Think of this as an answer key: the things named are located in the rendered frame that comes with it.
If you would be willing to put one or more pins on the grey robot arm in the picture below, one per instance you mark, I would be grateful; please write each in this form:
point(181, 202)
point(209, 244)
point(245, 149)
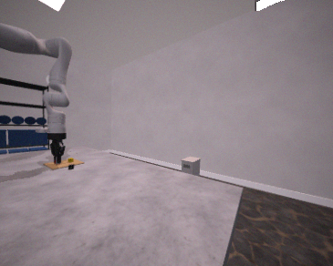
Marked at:
point(18, 40)

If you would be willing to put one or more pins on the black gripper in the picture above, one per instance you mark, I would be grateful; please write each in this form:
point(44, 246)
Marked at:
point(57, 145)

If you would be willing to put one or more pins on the tan square mat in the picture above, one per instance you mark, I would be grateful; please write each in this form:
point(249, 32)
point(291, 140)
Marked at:
point(64, 163)

